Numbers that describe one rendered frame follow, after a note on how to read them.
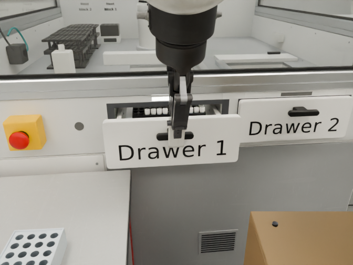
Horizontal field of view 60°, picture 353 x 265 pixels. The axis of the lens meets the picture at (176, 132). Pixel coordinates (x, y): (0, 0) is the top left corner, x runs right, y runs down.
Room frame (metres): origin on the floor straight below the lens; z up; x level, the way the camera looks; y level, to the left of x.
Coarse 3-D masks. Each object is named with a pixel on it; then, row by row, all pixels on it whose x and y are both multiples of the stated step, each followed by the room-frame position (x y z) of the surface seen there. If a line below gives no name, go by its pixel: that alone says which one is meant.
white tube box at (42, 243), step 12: (60, 228) 0.40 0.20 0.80; (12, 240) 0.38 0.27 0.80; (24, 240) 0.38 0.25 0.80; (36, 240) 0.38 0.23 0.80; (48, 240) 0.38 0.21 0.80; (60, 240) 0.38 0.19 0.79; (12, 252) 0.35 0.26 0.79; (24, 252) 0.36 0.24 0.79; (36, 252) 0.36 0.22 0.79; (48, 252) 0.36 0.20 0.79; (60, 252) 0.37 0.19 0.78; (0, 264) 0.33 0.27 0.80; (12, 264) 0.33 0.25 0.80; (24, 264) 0.33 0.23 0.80; (36, 264) 0.33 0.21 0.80; (48, 264) 0.33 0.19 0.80
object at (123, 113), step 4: (212, 104) 0.76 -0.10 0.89; (120, 108) 0.73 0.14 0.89; (124, 108) 0.80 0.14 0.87; (128, 108) 0.88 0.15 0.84; (132, 108) 0.88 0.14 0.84; (208, 108) 0.78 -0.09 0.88; (212, 108) 0.73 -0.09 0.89; (216, 108) 0.73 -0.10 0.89; (120, 112) 0.70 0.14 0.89; (124, 112) 0.79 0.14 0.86; (128, 112) 0.85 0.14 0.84; (208, 112) 0.78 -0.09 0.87; (212, 112) 0.73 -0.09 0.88; (216, 112) 0.70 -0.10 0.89; (120, 116) 0.68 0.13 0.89; (124, 116) 0.78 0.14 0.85; (128, 116) 0.82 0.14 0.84
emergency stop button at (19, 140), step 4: (16, 132) 0.58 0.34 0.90; (20, 132) 0.59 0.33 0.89; (12, 136) 0.58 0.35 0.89; (16, 136) 0.58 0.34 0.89; (20, 136) 0.58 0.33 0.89; (24, 136) 0.58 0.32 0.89; (12, 140) 0.58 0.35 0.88; (16, 140) 0.58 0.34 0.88; (20, 140) 0.58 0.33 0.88; (24, 140) 0.58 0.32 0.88; (28, 140) 0.59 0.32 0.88; (12, 144) 0.58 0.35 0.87; (16, 144) 0.58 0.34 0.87; (20, 144) 0.58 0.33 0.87; (24, 144) 0.58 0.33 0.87; (28, 144) 0.59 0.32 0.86; (16, 148) 0.58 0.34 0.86; (20, 148) 0.58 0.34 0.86; (24, 148) 0.58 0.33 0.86
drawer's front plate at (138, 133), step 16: (112, 128) 0.56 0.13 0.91; (128, 128) 0.57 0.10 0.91; (144, 128) 0.57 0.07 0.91; (160, 128) 0.57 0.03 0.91; (192, 128) 0.58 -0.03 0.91; (208, 128) 0.58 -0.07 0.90; (224, 128) 0.59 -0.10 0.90; (240, 128) 0.59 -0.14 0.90; (112, 144) 0.56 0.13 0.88; (128, 144) 0.57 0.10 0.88; (144, 144) 0.57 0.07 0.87; (160, 144) 0.57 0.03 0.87; (192, 144) 0.58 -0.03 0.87; (208, 144) 0.58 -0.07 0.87; (224, 144) 0.59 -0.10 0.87; (112, 160) 0.56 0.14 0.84; (128, 160) 0.57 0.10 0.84; (144, 160) 0.57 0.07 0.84; (160, 160) 0.57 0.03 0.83; (176, 160) 0.58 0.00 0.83; (192, 160) 0.58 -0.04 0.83; (208, 160) 0.58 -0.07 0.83; (224, 160) 0.59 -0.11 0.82
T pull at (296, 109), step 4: (296, 108) 0.68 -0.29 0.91; (300, 108) 0.68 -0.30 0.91; (304, 108) 0.68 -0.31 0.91; (288, 112) 0.67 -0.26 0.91; (292, 112) 0.66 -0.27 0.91; (296, 112) 0.66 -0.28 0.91; (300, 112) 0.66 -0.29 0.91; (304, 112) 0.66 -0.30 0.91; (308, 112) 0.67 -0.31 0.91; (312, 112) 0.67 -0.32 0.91; (316, 112) 0.67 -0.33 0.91; (292, 116) 0.66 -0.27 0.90; (296, 116) 0.66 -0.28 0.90; (300, 116) 0.67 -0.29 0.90
